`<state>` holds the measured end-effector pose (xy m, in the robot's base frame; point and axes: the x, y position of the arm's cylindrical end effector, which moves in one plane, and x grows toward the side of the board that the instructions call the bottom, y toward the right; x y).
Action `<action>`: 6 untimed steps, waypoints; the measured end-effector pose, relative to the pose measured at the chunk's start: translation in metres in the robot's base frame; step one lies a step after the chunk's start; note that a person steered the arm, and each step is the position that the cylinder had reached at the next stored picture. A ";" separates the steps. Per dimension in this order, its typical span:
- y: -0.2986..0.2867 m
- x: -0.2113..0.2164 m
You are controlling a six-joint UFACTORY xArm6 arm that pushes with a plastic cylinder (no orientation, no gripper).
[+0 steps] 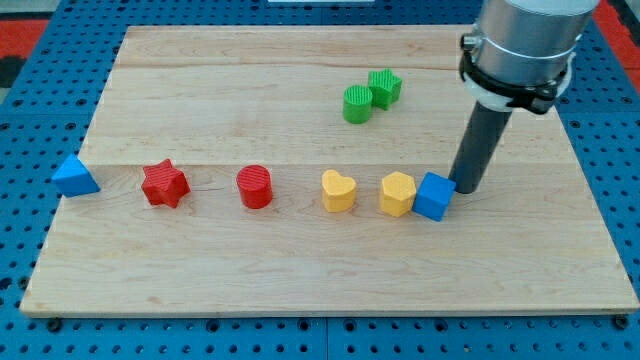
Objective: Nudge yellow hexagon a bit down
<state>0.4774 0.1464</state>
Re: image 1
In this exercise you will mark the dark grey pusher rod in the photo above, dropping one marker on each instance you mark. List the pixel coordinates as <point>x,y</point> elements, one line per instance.
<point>481,137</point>

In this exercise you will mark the green star block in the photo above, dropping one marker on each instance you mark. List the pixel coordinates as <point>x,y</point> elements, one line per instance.
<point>385,87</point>

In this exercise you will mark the yellow hexagon block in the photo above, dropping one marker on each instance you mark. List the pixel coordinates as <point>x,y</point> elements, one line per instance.
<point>397,194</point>

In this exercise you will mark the blue cube block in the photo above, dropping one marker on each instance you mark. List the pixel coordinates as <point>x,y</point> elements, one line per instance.
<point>433,196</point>

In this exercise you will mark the red cylinder block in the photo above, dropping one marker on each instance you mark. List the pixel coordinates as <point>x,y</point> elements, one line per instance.
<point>255,188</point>

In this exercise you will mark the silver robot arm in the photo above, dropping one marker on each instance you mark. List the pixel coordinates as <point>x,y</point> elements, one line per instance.
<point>518,55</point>

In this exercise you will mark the red star block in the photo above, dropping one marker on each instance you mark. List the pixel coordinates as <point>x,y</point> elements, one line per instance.
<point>164,184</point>

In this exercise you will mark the wooden board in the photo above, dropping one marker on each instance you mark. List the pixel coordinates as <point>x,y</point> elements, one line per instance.
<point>214,99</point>

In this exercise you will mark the blue triangle block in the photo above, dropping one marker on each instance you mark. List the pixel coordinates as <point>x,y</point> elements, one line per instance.
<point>72,178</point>

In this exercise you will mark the green cylinder block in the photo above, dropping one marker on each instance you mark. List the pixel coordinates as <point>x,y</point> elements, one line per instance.
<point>357,104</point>

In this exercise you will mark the yellow heart block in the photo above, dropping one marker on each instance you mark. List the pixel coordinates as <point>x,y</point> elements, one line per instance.
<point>338,192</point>

